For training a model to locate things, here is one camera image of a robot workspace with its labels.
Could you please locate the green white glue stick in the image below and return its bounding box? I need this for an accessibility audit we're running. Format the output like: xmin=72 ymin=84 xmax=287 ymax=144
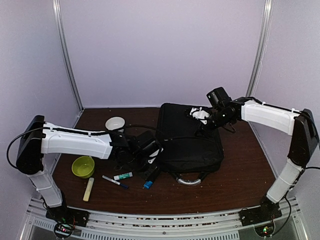
xmin=113 ymin=172 xmax=133 ymax=181

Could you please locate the black student bag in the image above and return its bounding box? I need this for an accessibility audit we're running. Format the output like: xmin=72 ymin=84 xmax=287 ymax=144
xmin=156 ymin=103 xmax=224 ymax=186

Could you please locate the blue black highlighter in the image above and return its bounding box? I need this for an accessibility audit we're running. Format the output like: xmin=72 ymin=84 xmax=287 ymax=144
xmin=143 ymin=180 xmax=154 ymax=190

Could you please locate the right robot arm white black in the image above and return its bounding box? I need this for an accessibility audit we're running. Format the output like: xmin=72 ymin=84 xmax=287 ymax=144
xmin=189 ymin=87 xmax=320 ymax=221

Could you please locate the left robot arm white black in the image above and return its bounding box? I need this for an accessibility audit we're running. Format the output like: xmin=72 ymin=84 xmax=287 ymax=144
xmin=6 ymin=115 xmax=163 ymax=222

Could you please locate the white blue pen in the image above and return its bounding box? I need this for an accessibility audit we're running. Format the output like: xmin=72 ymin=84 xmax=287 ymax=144
xmin=102 ymin=175 xmax=129 ymax=189

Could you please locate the white black ceramic bowl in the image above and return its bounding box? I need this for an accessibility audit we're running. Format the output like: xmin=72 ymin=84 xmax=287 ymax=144
xmin=105 ymin=116 xmax=126 ymax=133

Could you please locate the yellow highlighter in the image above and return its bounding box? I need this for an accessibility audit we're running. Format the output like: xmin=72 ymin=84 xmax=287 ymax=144
xmin=82 ymin=177 xmax=95 ymax=202

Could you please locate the green plastic bowl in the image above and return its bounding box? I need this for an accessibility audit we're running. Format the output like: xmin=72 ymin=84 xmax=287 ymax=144
xmin=71 ymin=156 xmax=95 ymax=179

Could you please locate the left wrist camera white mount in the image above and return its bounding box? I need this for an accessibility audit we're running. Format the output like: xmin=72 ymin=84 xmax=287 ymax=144
xmin=147 ymin=147 xmax=163 ymax=164

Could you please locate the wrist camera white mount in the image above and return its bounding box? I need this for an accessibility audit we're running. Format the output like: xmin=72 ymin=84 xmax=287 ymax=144
xmin=147 ymin=147 xmax=163 ymax=164
xmin=185 ymin=107 xmax=210 ymax=121

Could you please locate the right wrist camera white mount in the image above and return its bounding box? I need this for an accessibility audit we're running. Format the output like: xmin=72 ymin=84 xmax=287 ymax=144
xmin=185 ymin=107 xmax=210 ymax=121

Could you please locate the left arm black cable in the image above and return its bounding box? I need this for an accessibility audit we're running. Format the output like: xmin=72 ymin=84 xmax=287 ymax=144
xmin=6 ymin=123 xmax=201 ymax=171

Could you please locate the right aluminium corner post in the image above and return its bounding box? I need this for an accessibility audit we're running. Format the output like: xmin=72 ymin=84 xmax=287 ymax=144
xmin=245 ymin=0 xmax=274 ymax=97

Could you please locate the aluminium corner post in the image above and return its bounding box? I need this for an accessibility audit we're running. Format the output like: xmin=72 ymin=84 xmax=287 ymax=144
xmin=52 ymin=0 xmax=84 ymax=113
xmin=245 ymin=0 xmax=274 ymax=97

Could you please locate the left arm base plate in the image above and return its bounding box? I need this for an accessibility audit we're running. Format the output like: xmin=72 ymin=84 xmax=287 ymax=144
xmin=45 ymin=207 xmax=90 ymax=227

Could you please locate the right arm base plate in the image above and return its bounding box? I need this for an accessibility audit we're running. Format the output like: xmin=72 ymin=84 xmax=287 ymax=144
xmin=239 ymin=206 xmax=282 ymax=227

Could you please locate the aluminium front rail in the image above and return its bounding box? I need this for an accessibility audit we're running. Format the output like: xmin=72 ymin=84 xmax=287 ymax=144
xmin=19 ymin=197 xmax=308 ymax=240

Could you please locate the left aluminium corner post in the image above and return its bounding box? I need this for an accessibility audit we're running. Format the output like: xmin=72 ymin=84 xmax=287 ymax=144
xmin=52 ymin=0 xmax=84 ymax=113

